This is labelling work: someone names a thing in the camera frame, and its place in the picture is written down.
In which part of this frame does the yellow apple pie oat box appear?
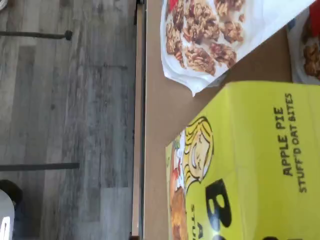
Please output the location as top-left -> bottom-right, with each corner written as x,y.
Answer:
164,81 -> 320,240

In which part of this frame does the black horizontal shelf beam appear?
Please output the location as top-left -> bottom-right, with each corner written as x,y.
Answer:
131,0 -> 148,240

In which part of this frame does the wooden shelf board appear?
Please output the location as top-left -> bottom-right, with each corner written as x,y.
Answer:
143,0 -> 320,240

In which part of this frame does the red label granola bag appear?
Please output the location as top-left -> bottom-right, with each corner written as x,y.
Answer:
161,0 -> 318,98
286,4 -> 320,85

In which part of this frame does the black stand leg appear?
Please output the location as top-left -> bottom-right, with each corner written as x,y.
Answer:
0,29 -> 74,41
0,161 -> 81,173

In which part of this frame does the black white floor object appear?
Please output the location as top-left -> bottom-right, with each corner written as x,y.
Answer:
0,178 -> 25,240

